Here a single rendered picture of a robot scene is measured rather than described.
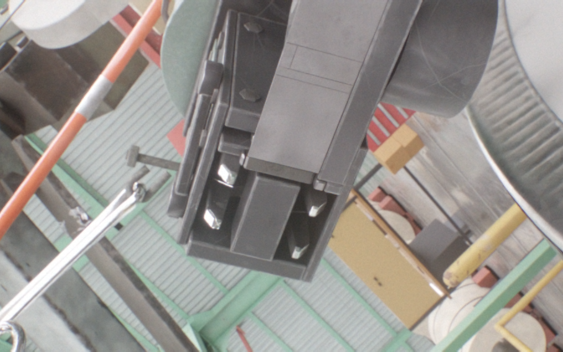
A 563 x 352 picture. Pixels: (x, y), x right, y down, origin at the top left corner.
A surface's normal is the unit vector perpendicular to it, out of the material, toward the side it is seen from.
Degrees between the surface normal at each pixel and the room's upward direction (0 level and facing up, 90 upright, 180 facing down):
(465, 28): 100
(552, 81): 90
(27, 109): 33
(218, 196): 137
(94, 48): 125
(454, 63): 74
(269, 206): 65
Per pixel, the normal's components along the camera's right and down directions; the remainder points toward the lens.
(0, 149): 0.29, 0.27
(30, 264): 0.73, -0.36
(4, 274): -0.35, 0.54
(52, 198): -0.61, 0.56
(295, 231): 0.29, -0.77
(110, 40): 0.65, -0.18
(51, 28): 0.01, 0.83
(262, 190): 0.00, 0.59
